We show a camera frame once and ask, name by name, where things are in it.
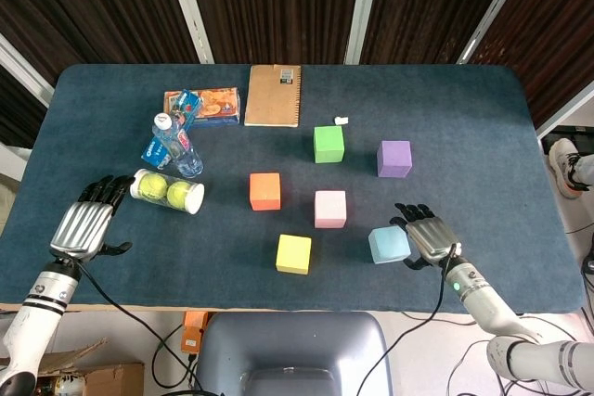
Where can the orange power device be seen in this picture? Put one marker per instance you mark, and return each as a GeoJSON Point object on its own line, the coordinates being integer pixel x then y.
{"type": "Point", "coordinates": [194, 333]}

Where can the small blue drink carton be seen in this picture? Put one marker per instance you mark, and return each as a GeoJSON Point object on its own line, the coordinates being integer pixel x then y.
{"type": "Point", "coordinates": [188, 104]}

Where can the yellow foam cube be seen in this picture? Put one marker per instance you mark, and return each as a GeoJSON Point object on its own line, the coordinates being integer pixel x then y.
{"type": "Point", "coordinates": [293, 253]}

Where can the green foam cube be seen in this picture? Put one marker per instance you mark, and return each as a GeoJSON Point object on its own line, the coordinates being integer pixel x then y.
{"type": "Point", "coordinates": [328, 143]}

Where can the dark blue table cloth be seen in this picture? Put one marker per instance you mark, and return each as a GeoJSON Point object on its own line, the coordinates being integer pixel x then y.
{"type": "Point", "coordinates": [464, 136]}

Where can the small white paper scrap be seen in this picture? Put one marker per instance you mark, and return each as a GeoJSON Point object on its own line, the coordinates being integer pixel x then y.
{"type": "Point", "coordinates": [341, 120]}

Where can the yellow tennis ball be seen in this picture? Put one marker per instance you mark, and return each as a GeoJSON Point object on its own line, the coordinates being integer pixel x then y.
{"type": "Point", "coordinates": [179, 194]}
{"type": "Point", "coordinates": [152, 186]}

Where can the brown cardboard box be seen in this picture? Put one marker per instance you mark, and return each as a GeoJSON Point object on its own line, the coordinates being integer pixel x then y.
{"type": "Point", "coordinates": [111, 379]}

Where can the white partition post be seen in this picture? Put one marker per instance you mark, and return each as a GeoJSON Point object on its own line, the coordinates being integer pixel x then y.
{"type": "Point", "coordinates": [566, 115]}
{"type": "Point", "coordinates": [188, 6]}
{"type": "Point", "coordinates": [496, 6]}
{"type": "Point", "coordinates": [23, 71]}
{"type": "Point", "coordinates": [364, 6]}

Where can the grey blue robot torso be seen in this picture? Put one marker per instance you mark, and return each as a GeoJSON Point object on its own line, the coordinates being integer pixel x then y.
{"type": "Point", "coordinates": [292, 349]}

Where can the clear tennis ball tube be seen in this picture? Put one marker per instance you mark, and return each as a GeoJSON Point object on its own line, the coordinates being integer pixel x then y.
{"type": "Point", "coordinates": [197, 201]}

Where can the brown spiral notebook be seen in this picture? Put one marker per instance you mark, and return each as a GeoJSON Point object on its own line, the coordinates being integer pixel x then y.
{"type": "Point", "coordinates": [271, 97]}

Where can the orange foam cube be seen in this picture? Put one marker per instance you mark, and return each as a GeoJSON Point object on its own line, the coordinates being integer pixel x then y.
{"type": "Point", "coordinates": [264, 192]}

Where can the blue orange cracker box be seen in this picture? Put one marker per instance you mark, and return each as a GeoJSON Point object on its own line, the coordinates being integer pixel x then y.
{"type": "Point", "coordinates": [218, 106]}

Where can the blue Oreo packet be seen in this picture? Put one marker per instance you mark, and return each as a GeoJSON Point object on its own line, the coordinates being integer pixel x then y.
{"type": "Point", "coordinates": [153, 152]}

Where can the white sneaker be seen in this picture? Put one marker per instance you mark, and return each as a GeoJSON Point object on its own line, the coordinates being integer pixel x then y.
{"type": "Point", "coordinates": [564, 164]}

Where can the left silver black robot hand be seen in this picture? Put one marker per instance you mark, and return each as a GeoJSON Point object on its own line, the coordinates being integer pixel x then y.
{"type": "Point", "coordinates": [81, 229]}

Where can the purple foam cube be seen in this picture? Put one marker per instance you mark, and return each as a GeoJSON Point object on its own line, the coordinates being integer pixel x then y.
{"type": "Point", "coordinates": [394, 158]}

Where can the clear plastic water bottle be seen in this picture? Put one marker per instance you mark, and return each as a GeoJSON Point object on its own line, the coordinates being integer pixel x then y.
{"type": "Point", "coordinates": [183, 148]}

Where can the pink foam cube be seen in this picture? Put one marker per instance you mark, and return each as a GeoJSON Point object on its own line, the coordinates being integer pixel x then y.
{"type": "Point", "coordinates": [330, 208]}

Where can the light blue foam cube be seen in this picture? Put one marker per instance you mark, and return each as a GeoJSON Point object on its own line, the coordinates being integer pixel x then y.
{"type": "Point", "coordinates": [387, 245]}

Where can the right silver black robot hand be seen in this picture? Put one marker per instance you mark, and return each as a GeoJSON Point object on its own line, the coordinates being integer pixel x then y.
{"type": "Point", "coordinates": [434, 240]}

